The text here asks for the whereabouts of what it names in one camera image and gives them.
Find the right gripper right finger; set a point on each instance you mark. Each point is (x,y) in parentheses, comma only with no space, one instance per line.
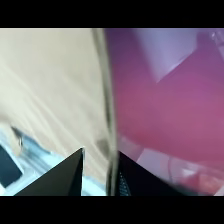
(140,181)

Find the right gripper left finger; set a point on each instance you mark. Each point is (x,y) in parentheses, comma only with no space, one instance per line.
(63,178)

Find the brown shirt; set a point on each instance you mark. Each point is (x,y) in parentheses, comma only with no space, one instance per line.
(50,83)

